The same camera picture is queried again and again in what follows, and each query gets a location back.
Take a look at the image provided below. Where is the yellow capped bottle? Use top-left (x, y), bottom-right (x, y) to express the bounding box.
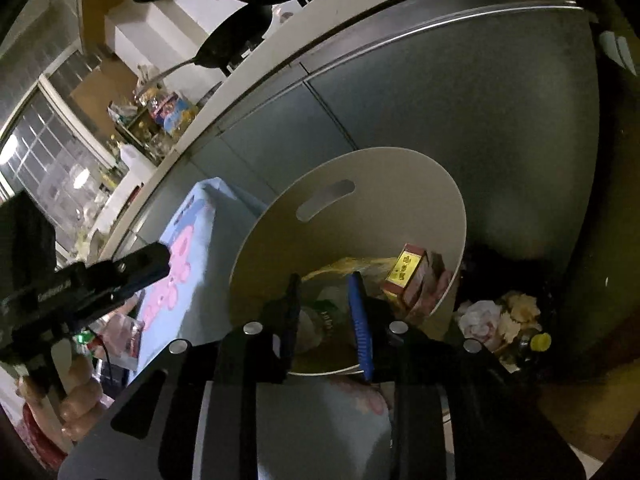
top-left (514, 328), bottom-right (552, 366)

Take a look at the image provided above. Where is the black frying pan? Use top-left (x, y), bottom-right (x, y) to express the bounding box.
top-left (134, 4), bottom-right (272, 96)

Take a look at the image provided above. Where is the red yellow cardboard box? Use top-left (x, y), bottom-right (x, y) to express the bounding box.
top-left (381, 244), bottom-right (452, 318)

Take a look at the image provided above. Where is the beige round trash bin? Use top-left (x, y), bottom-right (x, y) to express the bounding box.
top-left (228, 146), bottom-right (469, 378)

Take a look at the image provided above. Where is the white plastic bottle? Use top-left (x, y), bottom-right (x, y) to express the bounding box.
top-left (119, 143), bottom-right (155, 174)

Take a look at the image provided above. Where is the blue pig cartoon tablecloth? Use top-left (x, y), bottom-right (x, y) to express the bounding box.
top-left (137, 178), bottom-right (390, 479)

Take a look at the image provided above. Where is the crumpled tissue on floor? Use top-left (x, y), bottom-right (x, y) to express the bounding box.
top-left (454, 292), bottom-right (541, 352)

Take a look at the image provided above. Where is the blue snack bag on counter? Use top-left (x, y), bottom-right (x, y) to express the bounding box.
top-left (152, 92), bottom-right (198, 136)

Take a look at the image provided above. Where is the person's left hand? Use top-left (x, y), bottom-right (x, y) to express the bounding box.
top-left (16, 356), bottom-right (105, 454)

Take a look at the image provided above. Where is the yellow plastic wrapper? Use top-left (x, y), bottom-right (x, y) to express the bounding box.
top-left (302, 257), bottom-right (396, 283)

